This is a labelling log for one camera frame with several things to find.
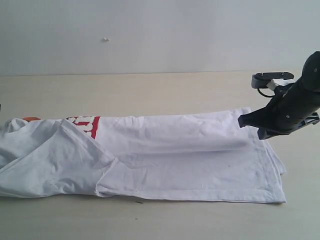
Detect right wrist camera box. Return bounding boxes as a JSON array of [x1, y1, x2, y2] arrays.
[[251, 71, 295, 90]]

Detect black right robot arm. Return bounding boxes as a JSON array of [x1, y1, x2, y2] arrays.
[[238, 51, 320, 140]]

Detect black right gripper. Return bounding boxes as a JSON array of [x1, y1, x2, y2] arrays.
[[237, 87, 320, 140]]

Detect orange neck label tag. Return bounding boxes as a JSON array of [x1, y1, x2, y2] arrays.
[[22, 116, 41, 122]]

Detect black right camera cable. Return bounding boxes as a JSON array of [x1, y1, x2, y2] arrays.
[[257, 87, 276, 98]]

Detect white t-shirt red lettering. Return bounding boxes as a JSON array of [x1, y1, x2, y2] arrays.
[[0, 107, 286, 203]]

